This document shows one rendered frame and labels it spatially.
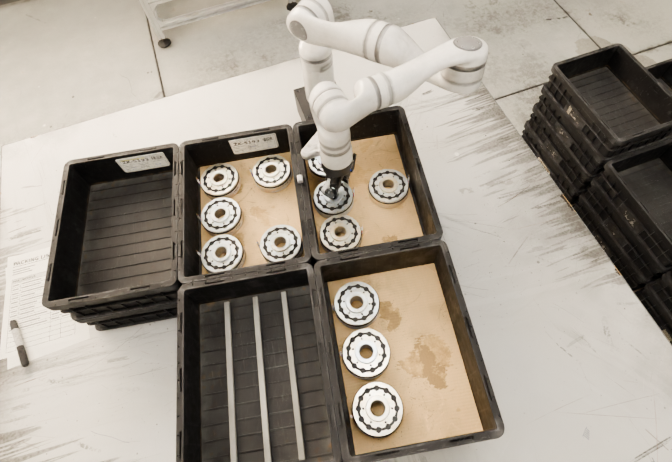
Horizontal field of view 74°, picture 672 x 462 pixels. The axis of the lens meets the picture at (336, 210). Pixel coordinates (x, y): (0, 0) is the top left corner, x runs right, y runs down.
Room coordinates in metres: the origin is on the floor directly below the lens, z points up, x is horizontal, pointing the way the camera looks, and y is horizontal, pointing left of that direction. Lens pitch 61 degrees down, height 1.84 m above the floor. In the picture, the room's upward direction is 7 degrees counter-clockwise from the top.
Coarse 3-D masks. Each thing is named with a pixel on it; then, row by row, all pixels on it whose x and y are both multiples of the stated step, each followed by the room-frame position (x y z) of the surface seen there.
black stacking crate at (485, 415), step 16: (384, 256) 0.38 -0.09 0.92; (400, 256) 0.38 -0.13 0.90; (416, 256) 0.38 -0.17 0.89; (432, 256) 0.38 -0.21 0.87; (336, 272) 0.37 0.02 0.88; (352, 272) 0.37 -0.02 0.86; (368, 272) 0.38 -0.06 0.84; (448, 288) 0.30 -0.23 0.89; (448, 304) 0.28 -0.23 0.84; (464, 336) 0.19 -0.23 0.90; (336, 352) 0.20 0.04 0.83; (464, 352) 0.17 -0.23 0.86; (336, 368) 0.16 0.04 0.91; (480, 384) 0.09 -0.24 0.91; (480, 400) 0.07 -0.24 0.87; (480, 416) 0.04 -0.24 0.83; (352, 448) 0.01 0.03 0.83
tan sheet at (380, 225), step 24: (360, 144) 0.76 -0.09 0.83; (384, 144) 0.75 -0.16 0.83; (360, 168) 0.68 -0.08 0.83; (384, 168) 0.67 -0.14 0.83; (312, 192) 0.62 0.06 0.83; (360, 192) 0.60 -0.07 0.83; (408, 192) 0.59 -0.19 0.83; (360, 216) 0.53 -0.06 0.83; (384, 216) 0.52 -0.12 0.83; (408, 216) 0.52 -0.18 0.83; (384, 240) 0.46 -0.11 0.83
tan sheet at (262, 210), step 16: (240, 160) 0.76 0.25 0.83; (256, 160) 0.75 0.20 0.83; (288, 160) 0.74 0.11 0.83; (240, 176) 0.70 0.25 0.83; (240, 192) 0.65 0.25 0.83; (256, 192) 0.64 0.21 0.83; (288, 192) 0.63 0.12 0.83; (256, 208) 0.59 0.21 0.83; (272, 208) 0.59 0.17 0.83; (288, 208) 0.58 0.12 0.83; (256, 224) 0.55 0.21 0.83; (272, 224) 0.54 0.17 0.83; (288, 224) 0.53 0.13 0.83; (208, 240) 0.52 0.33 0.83; (240, 240) 0.51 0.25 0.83; (256, 240) 0.50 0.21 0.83; (256, 256) 0.46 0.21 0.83; (208, 272) 0.43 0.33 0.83
